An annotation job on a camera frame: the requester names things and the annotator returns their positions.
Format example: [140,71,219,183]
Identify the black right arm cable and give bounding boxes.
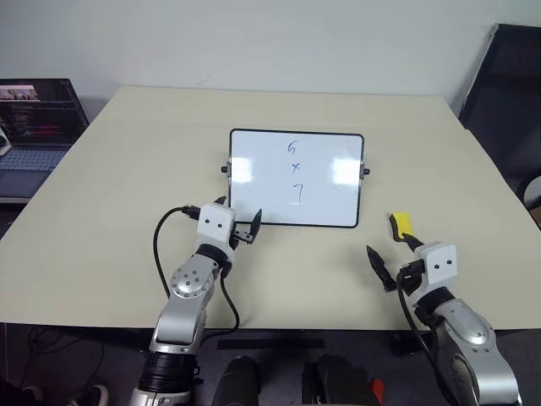
[396,261,461,406]

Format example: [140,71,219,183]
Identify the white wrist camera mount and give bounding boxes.
[413,241,459,294]
[197,202,237,251]

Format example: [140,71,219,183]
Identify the yellow and black eraser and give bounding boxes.
[388,211,415,243]

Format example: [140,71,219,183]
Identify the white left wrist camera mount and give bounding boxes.
[197,202,237,251]

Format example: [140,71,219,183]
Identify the whiteboard with black frame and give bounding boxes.
[221,128,372,229]

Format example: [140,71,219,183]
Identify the open dark laptop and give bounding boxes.
[0,78,90,205]

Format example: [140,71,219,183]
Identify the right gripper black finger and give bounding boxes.
[365,244,397,293]
[395,231,425,251]

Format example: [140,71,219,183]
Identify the black chair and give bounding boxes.
[457,23,541,212]

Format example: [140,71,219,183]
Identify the dark shoe with white sole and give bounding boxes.
[68,383,113,406]

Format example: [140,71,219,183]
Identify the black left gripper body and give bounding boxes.
[229,222,256,247]

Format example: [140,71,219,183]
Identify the dark rounded shape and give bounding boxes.
[301,354,380,406]
[210,354,262,406]

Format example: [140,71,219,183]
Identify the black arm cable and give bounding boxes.
[396,261,461,406]
[152,204,241,332]

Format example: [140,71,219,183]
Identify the white round object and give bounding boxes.
[521,173,541,212]

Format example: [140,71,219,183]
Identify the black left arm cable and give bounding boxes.
[152,204,241,332]

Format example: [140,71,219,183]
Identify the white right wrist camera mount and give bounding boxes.
[413,241,459,294]

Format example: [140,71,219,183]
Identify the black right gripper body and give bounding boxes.
[382,270,424,298]

